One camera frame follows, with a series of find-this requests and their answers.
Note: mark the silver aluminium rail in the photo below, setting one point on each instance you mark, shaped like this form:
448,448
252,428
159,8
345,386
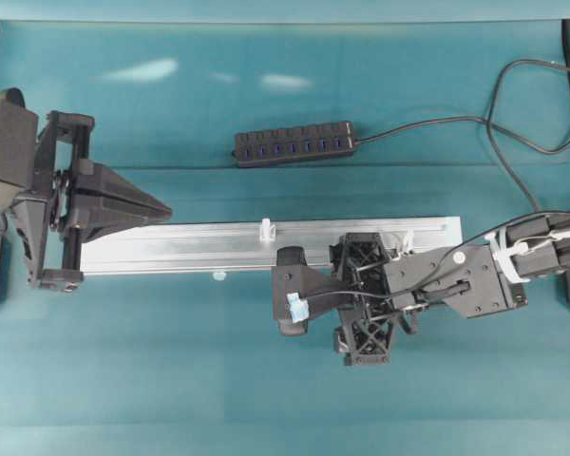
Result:
220,248

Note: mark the black USB hub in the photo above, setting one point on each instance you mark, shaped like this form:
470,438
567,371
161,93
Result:
313,142

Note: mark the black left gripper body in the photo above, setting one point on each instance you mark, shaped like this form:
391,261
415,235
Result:
61,146

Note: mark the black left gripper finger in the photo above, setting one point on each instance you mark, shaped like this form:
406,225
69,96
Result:
88,220
105,185

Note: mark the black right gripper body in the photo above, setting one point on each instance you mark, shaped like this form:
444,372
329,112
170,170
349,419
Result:
368,320

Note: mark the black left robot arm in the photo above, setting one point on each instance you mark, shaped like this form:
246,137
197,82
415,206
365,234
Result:
19,132

